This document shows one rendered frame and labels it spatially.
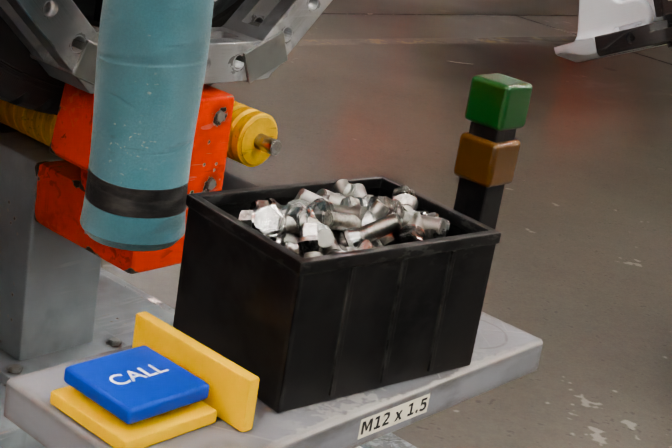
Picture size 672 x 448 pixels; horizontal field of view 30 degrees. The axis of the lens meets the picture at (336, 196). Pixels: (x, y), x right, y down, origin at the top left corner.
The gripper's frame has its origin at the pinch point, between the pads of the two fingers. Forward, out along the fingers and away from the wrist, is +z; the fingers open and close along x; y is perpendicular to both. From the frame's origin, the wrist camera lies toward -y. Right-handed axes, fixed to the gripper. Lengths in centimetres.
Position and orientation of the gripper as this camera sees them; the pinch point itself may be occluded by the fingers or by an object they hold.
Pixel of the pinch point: (573, 56)
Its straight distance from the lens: 101.3
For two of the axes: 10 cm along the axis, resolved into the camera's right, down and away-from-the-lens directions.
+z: -7.7, 1.2, 6.2
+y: -1.9, -9.8, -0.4
